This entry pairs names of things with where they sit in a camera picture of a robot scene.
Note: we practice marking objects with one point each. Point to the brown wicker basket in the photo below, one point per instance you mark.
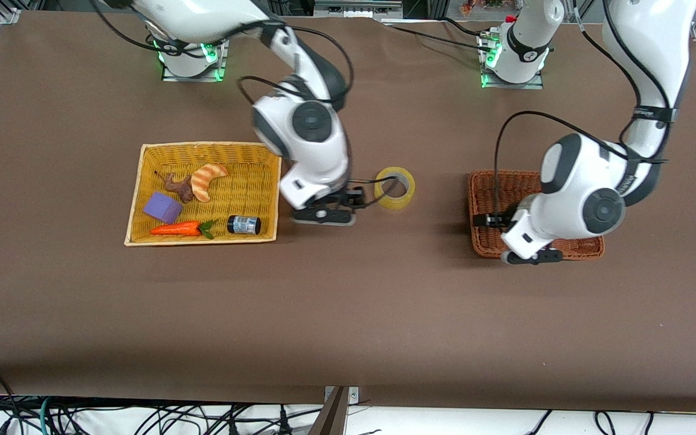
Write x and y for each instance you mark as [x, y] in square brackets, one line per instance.
[487, 241]

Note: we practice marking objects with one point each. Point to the orange toy carrot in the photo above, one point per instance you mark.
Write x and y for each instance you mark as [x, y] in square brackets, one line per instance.
[176, 229]

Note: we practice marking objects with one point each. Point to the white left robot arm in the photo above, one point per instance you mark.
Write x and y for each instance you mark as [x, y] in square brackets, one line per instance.
[577, 187]

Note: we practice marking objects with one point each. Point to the purple block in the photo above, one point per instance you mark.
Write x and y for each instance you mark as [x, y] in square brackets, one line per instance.
[164, 208]

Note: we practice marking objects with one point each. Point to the clear yellowish tape roll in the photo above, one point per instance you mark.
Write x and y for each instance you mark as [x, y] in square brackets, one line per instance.
[393, 203]

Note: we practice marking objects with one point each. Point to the yellow wicker basket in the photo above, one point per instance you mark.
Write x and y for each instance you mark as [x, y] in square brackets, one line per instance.
[251, 160]

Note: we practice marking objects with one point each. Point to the toy croissant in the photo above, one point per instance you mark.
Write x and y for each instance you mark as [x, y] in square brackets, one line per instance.
[203, 181]

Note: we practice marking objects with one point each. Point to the brown support strut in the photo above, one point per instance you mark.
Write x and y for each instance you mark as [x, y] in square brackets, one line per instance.
[330, 420]

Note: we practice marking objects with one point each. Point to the small black jar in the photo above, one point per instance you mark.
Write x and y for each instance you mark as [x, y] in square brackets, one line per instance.
[244, 225]

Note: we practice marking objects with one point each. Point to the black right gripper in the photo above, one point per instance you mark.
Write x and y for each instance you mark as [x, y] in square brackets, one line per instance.
[350, 197]

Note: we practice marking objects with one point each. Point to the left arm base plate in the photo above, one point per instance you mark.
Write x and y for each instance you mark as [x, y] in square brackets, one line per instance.
[514, 86]

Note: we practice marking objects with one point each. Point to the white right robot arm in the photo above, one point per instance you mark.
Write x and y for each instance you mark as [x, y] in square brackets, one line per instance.
[318, 145]

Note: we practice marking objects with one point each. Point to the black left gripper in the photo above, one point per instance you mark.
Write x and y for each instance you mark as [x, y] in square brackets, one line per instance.
[492, 220]

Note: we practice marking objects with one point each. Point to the grey metal device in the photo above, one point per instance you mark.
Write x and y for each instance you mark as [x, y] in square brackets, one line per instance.
[357, 8]

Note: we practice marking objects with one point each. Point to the brown root toy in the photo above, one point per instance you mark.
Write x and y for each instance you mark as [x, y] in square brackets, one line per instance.
[182, 188]

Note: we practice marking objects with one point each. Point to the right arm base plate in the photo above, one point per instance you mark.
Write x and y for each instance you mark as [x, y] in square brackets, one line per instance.
[222, 66]

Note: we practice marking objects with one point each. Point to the aluminium corner bracket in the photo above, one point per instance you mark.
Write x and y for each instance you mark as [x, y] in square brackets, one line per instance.
[8, 16]

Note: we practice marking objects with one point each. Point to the small metal table bracket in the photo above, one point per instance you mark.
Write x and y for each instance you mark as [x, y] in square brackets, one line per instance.
[353, 394]

